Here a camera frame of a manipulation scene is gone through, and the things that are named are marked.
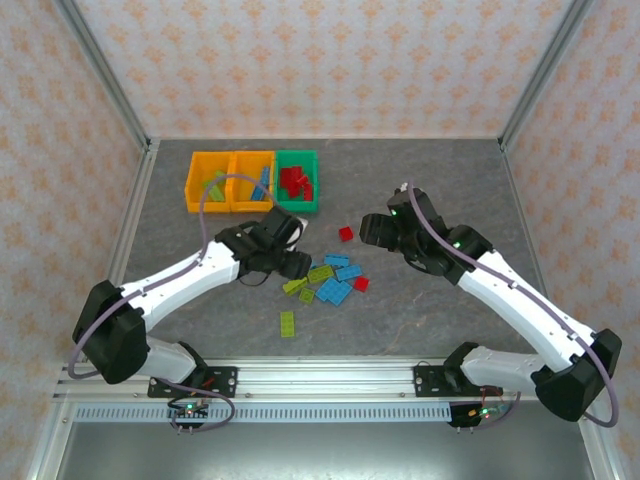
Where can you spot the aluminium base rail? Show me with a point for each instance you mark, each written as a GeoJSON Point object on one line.
{"type": "Point", "coordinates": [325, 380]}

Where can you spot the red lego brick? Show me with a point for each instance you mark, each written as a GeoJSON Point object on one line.
{"type": "Point", "coordinates": [345, 233]}
{"type": "Point", "coordinates": [307, 193]}
{"type": "Point", "coordinates": [361, 284]}
{"type": "Point", "coordinates": [287, 192]}
{"type": "Point", "coordinates": [289, 176]}
{"type": "Point", "coordinates": [302, 179]}

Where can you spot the small circuit board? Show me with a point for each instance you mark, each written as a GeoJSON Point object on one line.
{"type": "Point", "coordinates": [485, 411]}
{"type": "Point", "coordinates": [189, 410]}

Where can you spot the green plastic bin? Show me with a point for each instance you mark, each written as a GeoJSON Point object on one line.
{"type": "Point", "coordinates": [295, 206]}

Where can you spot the grey metal panel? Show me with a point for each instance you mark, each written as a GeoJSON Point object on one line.
{"type": "Point", "coordinates": [325, 450]}

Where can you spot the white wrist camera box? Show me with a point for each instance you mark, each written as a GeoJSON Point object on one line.
{"type": "Point", "coordinates": [298, 230]}
{"type": "Point", "coordinates": [403, 189]}

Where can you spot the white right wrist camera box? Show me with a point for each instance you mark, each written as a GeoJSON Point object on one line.
{"type": "Point", "coordinates": [403, 189]}

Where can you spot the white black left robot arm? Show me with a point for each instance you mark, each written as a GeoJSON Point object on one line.
{"type": "Point", "coordinates": [165, 290]}

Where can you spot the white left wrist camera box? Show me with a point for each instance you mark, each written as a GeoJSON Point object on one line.
{"type": "Point", "coordinates": [298, 230]}

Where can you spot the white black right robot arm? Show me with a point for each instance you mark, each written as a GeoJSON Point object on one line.
{"type": "Point", "coordinates": [520, 310]}

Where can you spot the blue lego brick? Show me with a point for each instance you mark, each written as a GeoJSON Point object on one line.
{"type": "Point", "coordinates": [350, 272]}
{"type": "Point", "coordinates": [263, 179]}
{"type": "Point", "coordinates": [336, 259]}
{"type": "Point", "coordinates": [334, 290]}
{"type": "Point", "coordinates": [257, 194]}

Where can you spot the aluminium front post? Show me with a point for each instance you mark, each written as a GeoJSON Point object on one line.
{"type": "Point", "coordinates": [597, 450]}
{"type": "Point", "coordinates": [47, 445]}

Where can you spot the aluminium table side rail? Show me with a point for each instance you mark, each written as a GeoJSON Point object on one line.
{"type": "Point", "coordinates": [136, 210]}
{"type": "Point", "coordinates": [522, 210]}

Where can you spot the yellow plastic bin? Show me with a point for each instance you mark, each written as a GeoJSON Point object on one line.
{"type": "Point", "coordinates": [210, 206]}
{"type": "Point", "coordinates": [250, 206]}

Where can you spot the aluminium frame post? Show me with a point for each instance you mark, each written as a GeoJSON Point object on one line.
{"type": "Point", "coordinates": [103, 65]}
{"type": "Point", "coordinates": [547, 65]}

